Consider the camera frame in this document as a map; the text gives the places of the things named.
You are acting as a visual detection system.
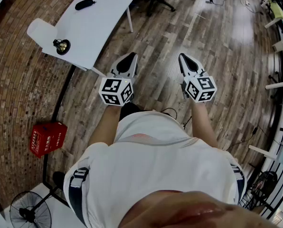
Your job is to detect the black right harness strap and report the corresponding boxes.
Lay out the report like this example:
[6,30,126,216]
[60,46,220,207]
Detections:
[230,164,246,204]

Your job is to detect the white shade table lamp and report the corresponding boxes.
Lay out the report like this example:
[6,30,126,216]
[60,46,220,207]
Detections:
[27,18,71,56]

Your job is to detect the white desk leg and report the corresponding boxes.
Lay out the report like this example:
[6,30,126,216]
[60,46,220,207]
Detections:
[264,79,283,90]
[248,144,279,162]

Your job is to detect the person's white shirt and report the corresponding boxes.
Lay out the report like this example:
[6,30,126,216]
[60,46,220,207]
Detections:
[63,110,248,228]

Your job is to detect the black harness strap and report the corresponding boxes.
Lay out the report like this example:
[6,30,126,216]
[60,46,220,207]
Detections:
[67,167,90,226]
[230,164,246,204]

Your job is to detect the person's right forearm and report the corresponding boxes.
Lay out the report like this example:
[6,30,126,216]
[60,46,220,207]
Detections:
[190,102,224,151]

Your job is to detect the black wire rack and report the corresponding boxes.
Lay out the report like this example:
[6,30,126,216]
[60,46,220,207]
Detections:
[240,170,282,219]

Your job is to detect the black left harness strap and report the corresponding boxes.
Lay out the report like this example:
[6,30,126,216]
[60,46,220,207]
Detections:
[67,167,90,226]

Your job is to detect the red cardboard box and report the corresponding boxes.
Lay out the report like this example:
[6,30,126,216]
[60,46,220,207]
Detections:
[29,122,68,159]

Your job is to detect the yellow-green table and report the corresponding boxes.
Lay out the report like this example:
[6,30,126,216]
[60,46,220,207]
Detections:
[261,0,283,37]

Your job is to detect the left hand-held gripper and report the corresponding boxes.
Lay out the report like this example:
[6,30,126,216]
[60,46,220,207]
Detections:
[98,52,138,108]

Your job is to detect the person's face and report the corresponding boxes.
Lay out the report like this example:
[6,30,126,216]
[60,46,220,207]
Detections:
[117,190,282,228]

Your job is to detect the person's left forearm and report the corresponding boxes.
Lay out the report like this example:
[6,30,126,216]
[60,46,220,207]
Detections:
[88,104,122,147]

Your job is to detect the black floor fan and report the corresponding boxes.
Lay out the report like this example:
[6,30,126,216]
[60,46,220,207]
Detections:
[9,171,71,228]

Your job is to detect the person's black shorts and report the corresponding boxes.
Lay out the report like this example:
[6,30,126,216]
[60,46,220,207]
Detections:
[119,102,142,123]

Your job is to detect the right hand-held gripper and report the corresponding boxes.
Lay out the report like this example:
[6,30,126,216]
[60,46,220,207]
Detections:
[179,53,218,104]

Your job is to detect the black oblong object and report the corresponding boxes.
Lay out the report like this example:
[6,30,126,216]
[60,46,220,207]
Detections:
[74,0,97,11]

